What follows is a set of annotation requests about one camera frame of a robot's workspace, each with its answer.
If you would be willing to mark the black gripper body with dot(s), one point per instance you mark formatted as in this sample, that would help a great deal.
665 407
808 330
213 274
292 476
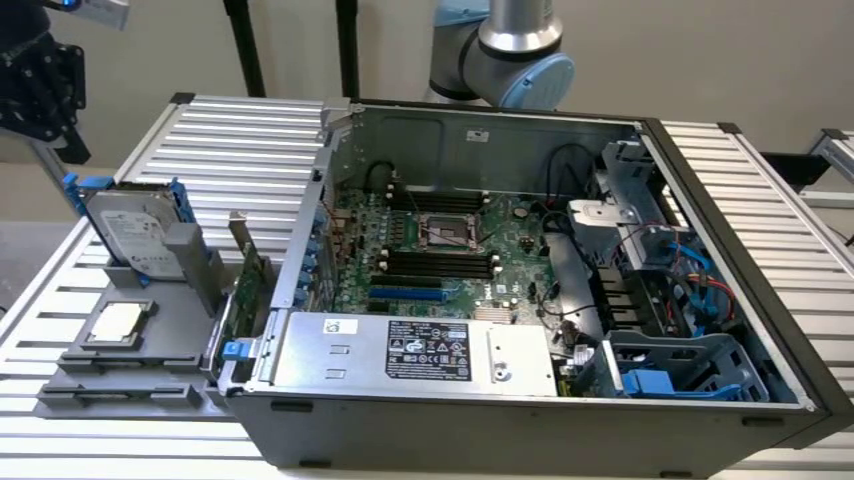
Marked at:
41 80

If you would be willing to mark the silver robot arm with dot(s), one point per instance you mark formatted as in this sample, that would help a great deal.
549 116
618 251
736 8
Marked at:
514 30

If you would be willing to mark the silver disk with blue carrier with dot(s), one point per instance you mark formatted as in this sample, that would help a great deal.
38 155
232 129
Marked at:
130 225

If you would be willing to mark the grey disk bay blue latch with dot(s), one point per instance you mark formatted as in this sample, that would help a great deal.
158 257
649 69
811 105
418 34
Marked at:
688 365

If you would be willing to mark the black background pole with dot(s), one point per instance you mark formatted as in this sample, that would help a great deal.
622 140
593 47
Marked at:
348 45
244 45

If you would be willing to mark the silver CPU chip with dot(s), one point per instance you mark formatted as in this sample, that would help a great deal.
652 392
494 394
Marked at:
117 322

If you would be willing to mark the grey parts rack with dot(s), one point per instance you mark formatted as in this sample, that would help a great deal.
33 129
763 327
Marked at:
181 310

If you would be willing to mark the green graphics card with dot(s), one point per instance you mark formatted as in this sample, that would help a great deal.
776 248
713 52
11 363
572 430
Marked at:
253 280

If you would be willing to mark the blue case latch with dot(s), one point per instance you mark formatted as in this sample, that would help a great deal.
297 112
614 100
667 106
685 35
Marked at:
240 351

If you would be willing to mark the dark RAM stick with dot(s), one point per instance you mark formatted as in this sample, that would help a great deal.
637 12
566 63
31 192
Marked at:
121 397

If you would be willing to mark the black RAM slot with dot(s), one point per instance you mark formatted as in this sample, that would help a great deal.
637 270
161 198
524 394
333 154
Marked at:
436 198
441 254
436 193
441 268
441 275
441 261

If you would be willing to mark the short black expansion slot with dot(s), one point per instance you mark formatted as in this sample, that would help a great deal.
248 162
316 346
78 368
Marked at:
384 307

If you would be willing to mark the blue expansion slot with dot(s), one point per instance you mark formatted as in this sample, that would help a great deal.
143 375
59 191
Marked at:
406 295

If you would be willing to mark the silver power supply unit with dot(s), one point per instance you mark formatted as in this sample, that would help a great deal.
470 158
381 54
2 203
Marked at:
374 360

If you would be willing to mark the green motherboard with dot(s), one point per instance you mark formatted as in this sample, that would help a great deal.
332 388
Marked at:
514 280

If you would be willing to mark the silver chipset heat sink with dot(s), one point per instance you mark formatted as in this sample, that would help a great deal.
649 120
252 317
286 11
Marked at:
497 316

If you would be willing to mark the grey metal drive cage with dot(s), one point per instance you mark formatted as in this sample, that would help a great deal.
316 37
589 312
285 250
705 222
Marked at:
628 215

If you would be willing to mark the black open PC case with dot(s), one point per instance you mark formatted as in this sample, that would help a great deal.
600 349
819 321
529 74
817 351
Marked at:
508 430

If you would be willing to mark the metal slat side table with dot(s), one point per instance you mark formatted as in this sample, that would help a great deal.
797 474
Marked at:
831 150

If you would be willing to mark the CPU socket with metal frame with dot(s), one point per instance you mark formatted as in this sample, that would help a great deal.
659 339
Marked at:
449 232

